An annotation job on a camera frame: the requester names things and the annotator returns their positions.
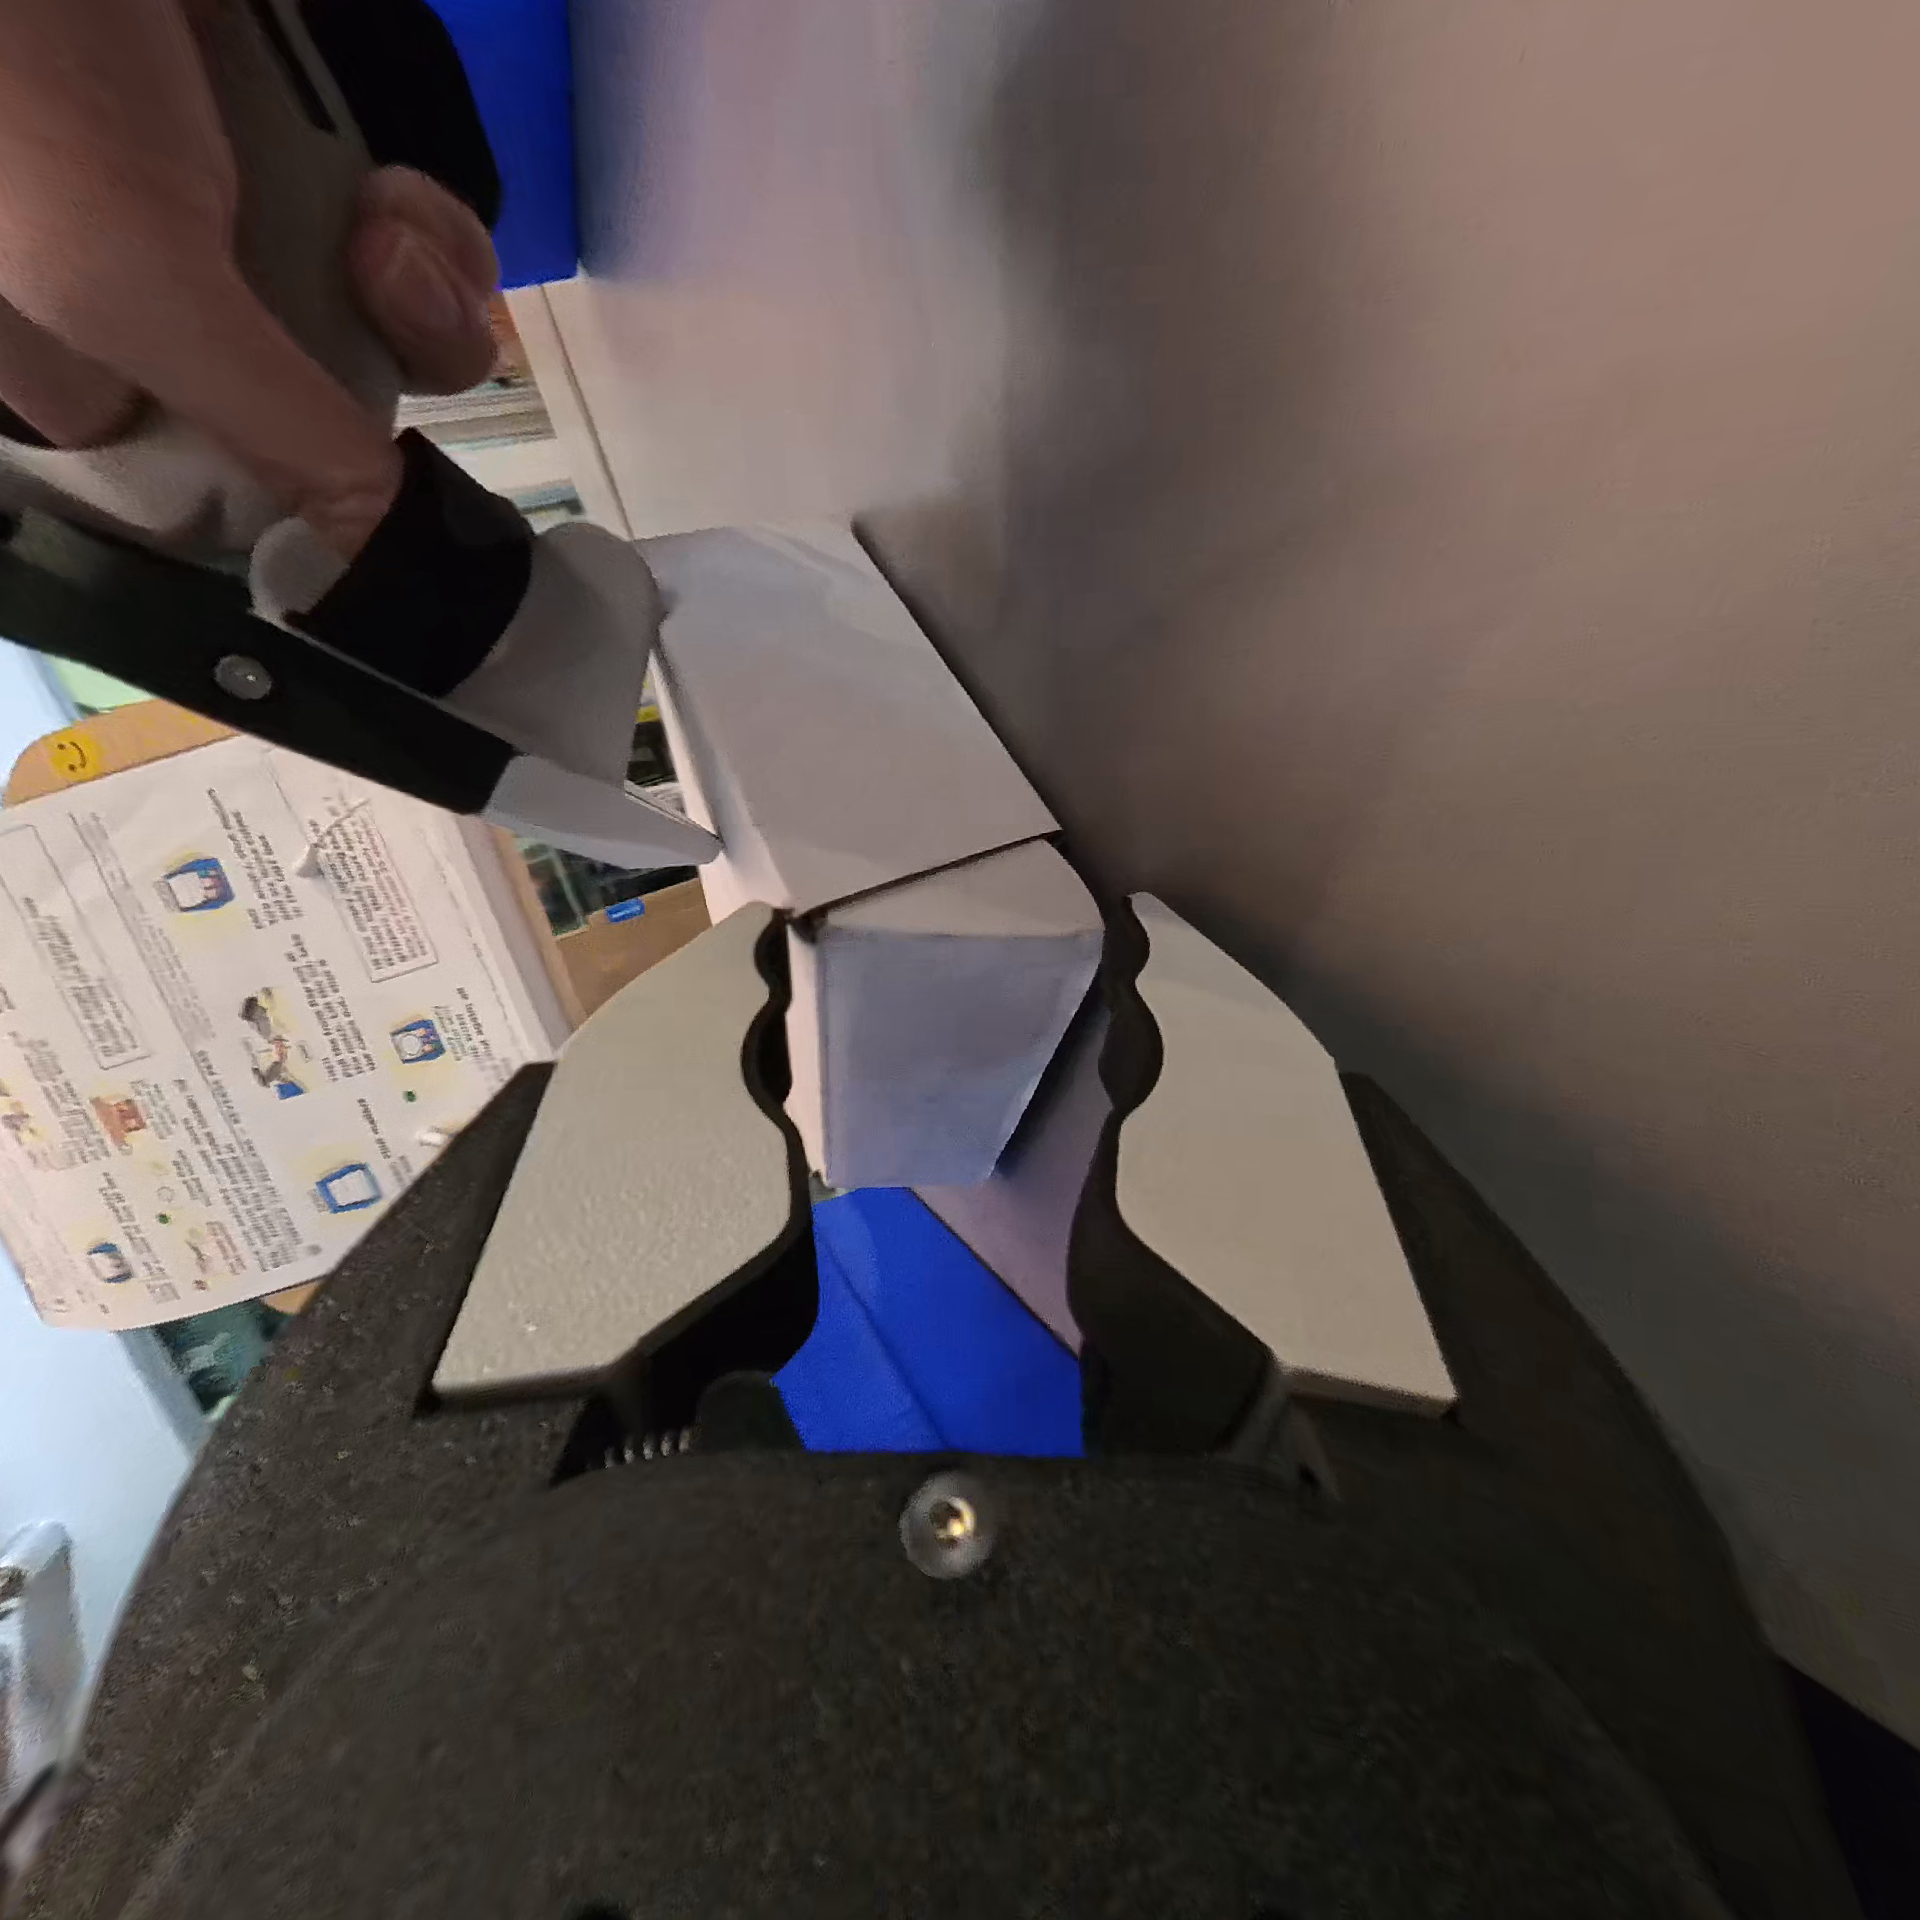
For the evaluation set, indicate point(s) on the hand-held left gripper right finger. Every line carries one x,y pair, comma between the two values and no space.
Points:
1262,1198

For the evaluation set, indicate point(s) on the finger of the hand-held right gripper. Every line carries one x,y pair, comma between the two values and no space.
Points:
599,824

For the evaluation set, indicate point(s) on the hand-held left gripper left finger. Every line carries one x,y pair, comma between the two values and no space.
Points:
631,1198

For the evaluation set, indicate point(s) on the white cardboard box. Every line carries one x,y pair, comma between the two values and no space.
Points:
840,707

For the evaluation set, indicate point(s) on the person's right hand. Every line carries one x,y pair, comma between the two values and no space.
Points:
107,226

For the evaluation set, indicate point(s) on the printed instruction sheet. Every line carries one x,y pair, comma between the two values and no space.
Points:
151,749

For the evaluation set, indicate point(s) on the blue plastic bin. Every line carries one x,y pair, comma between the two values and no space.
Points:
524,150
899,1351

